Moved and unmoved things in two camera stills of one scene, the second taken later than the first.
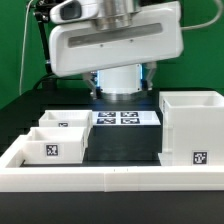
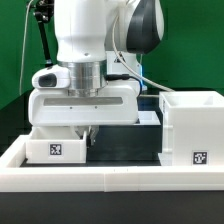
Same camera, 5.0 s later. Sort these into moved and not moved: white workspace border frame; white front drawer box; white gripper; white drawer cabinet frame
Moved: white gripper
Not moved: white workspace border frame; white front drawer box; white drawer cabinet frame
